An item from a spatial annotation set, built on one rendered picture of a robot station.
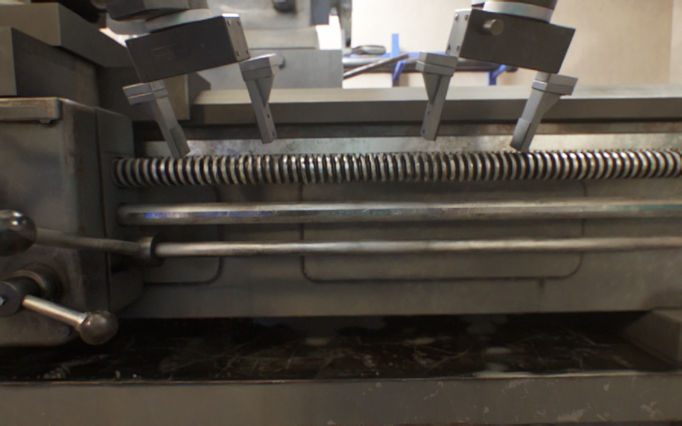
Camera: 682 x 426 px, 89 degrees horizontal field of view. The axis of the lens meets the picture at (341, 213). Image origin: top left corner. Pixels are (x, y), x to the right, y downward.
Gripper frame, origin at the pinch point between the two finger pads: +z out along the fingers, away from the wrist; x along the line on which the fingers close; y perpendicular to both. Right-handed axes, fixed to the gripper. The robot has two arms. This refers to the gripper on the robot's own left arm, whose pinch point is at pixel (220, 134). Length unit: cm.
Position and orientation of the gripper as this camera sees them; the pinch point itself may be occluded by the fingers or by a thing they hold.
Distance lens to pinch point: 51.3
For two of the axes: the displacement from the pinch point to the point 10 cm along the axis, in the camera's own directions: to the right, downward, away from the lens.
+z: 1.9, 8.7, 4.5
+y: 1.2, -4.8, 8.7
